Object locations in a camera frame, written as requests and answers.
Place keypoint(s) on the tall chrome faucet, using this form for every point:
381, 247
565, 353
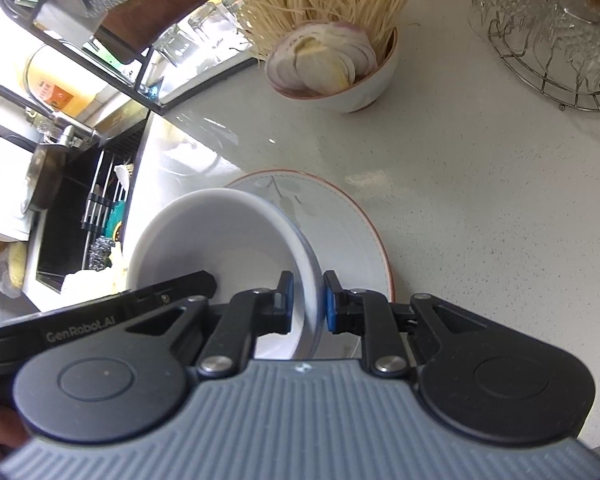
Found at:
70, 135

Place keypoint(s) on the yellow dish cloth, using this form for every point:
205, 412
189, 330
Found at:
87, 280

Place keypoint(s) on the steel wool scrubber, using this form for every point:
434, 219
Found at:
100, 255

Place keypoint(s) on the black kitchen sink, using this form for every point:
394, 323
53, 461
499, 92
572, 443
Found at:
60, 240

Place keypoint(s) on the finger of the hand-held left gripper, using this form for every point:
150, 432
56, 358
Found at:
190, 285

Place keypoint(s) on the orange detergent bottle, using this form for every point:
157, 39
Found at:
55, 90

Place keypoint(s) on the cluster of patterned glass cups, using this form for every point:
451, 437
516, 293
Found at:
570, 25

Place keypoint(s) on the stainless steel pot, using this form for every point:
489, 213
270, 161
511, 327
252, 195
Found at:
42, 180

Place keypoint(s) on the white bowl with brown rim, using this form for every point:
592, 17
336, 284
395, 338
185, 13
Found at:
360, 95

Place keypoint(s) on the white leaf-print plate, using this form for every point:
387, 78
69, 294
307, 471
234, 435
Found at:
340, 230

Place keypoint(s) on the sliced red onion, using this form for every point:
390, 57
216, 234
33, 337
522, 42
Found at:
325, 60

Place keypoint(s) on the black dish rack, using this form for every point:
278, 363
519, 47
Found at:
122, 86

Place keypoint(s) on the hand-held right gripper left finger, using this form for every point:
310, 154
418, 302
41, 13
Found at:
286, 305

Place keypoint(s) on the white drip tray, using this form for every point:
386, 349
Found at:
200, 77

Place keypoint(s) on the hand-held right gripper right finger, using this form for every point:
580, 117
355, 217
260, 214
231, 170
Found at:
331, 305

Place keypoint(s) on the small white bowl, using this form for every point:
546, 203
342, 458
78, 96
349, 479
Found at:
215, 245

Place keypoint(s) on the black sink drain rack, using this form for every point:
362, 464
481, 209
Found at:
100, 195

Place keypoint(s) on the teal flower-shaped sponge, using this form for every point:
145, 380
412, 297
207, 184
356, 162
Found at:
115, 215

